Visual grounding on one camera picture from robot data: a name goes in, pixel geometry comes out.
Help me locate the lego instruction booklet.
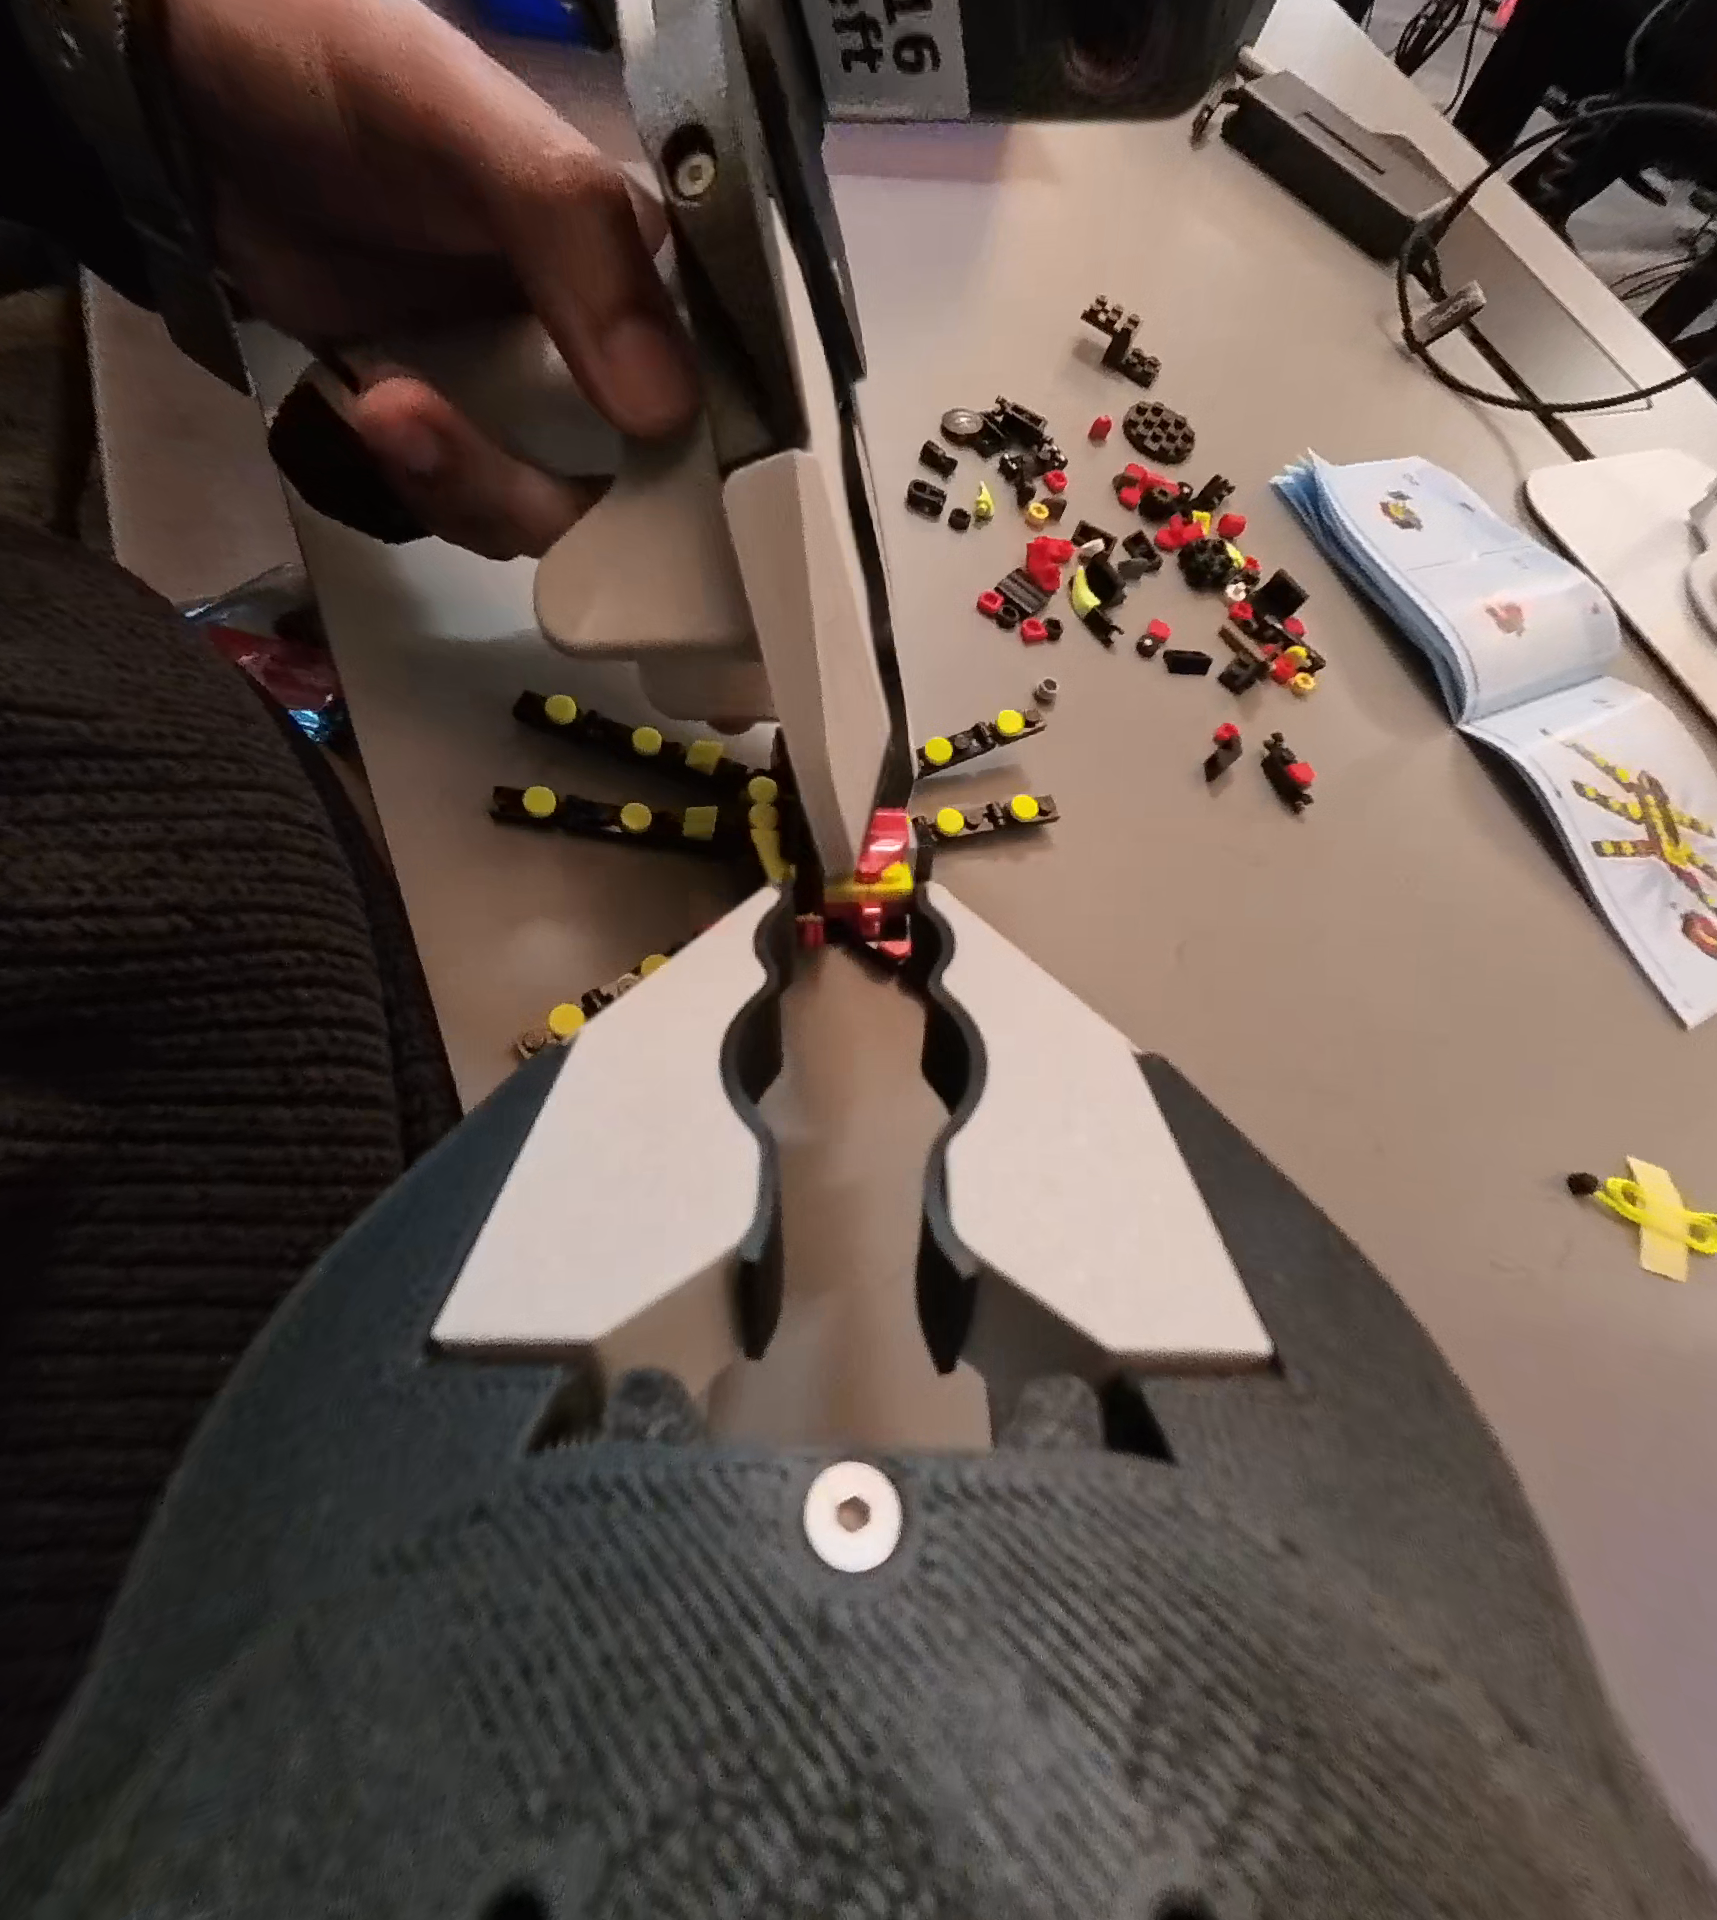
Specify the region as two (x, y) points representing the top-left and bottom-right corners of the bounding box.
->
(1270, 448), (1717, 1031)

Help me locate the black power adapter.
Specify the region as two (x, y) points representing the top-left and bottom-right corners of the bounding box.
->
(1195, 62), (1451, 271)

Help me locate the colourful plastic wrapper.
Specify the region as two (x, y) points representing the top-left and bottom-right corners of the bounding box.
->
(186, 596), (354, 756)

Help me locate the black yellow lego spider model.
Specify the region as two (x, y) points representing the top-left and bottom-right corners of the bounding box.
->
(489, 682), (1061, 1059)

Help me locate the person's left forearm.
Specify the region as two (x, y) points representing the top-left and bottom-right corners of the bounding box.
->
(0, 0), (251, 395)

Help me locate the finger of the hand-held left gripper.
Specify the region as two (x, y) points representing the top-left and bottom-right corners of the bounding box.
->
(721, 124), (924, 885)

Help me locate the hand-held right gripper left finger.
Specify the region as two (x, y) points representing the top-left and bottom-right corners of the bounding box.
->
(428, 885), (799, 1374)

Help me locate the pile of loose lego pieces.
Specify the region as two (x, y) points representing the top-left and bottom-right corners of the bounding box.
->
(917, 394), (1327, 701)

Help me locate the person's left hand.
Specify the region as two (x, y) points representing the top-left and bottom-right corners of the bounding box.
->
(166, 0), (705, 561)

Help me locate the black cable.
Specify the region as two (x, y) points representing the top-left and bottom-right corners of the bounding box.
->
(1393, 103), (1717, 409)

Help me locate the black lego bracket piece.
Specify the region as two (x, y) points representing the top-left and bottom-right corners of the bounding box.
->
(1079, 299), (1165, 391)

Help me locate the white desk stand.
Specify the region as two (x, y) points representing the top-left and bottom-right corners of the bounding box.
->
(1524, 337), (1717, 837)

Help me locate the yellow tape with neon string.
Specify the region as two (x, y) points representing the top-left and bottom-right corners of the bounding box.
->
(1565, 1155), (1717, 1286)

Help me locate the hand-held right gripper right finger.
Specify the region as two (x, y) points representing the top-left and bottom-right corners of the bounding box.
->
(913, 887), (1280, 1379)

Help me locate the person's dark knitted sweater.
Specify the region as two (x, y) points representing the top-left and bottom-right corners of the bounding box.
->
(0, 225), (469, 1920)

